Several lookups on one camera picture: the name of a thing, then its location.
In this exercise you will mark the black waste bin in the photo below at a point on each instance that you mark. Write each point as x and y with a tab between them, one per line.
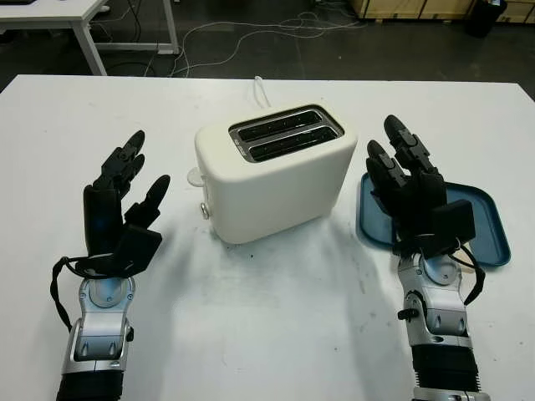
485	18

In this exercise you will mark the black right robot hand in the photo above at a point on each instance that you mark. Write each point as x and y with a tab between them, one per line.
422	196

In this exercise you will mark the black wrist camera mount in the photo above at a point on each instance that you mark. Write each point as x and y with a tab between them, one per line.
138	246
455	221

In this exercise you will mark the silver toaster dial knob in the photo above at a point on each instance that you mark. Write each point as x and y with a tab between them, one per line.
205	211

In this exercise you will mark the wooden crate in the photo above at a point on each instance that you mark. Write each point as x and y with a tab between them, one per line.
397	7

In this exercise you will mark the white office desk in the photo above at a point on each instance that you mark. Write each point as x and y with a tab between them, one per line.
42	10

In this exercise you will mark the blue plastic tray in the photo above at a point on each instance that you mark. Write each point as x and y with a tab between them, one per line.
489	234

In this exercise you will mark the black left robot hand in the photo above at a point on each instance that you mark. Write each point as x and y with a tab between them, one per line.
100	217

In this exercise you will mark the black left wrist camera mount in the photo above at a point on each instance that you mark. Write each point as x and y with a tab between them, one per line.
138	246

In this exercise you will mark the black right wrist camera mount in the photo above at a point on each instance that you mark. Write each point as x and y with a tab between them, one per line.
455	221

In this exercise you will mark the white toaster lever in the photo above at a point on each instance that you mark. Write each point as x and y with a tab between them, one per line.
194	177

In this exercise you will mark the white two-slot toaster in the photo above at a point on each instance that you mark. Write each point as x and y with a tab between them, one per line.
284	188

